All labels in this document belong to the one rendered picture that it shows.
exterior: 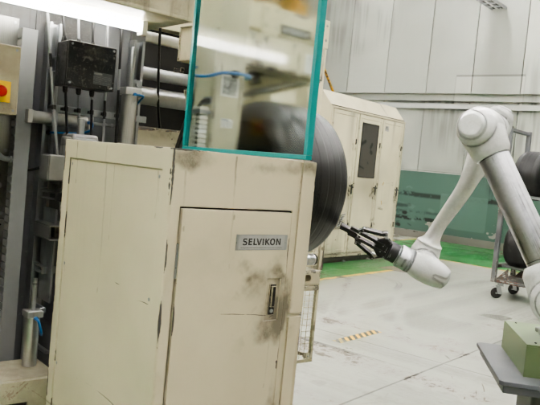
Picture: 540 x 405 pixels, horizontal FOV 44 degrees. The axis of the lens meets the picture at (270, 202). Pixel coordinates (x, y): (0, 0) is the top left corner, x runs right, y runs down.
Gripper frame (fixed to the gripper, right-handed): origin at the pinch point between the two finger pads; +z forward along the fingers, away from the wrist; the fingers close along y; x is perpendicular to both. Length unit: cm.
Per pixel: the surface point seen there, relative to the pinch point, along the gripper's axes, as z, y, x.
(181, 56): 92, -20, 32
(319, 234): 9.5, 3.4, -8.2
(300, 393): -28, 135, 70
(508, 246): -205, 149, 479
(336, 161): 16.4, -22.5, -1.0
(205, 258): 34, -30, -111
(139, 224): 50, -28, -109
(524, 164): -178, 68, 511
